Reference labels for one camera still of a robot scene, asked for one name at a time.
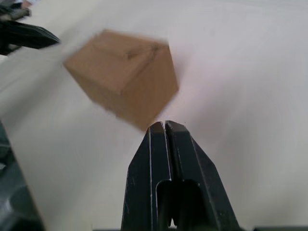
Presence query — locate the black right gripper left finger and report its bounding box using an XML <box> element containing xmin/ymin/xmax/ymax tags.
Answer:
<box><xmin>121</xmin><ymin>121</ymin><xmax>173</xmax><ymax>231</ymax></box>

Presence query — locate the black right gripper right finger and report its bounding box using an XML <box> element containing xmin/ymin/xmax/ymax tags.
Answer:
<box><xmin>165</xmin><ymin>120</ymin><xmax>242</xmax><ymax>231</ymax></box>

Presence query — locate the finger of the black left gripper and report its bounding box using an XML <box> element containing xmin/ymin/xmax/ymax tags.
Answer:
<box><xmin>0</xmin><ymin>20</ymin><xmax>54</xmax><ymax>37</ymax></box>
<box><xmin>0</xmin><ymin>33</ymin><xmax>61</xmax><ymax>56</ymax></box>

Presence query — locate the small cardboard box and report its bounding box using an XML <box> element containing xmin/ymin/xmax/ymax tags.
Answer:
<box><xmin>63</xmin><ymin>28</ymin><xmax>180</xmax><ymax>132</ymax></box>

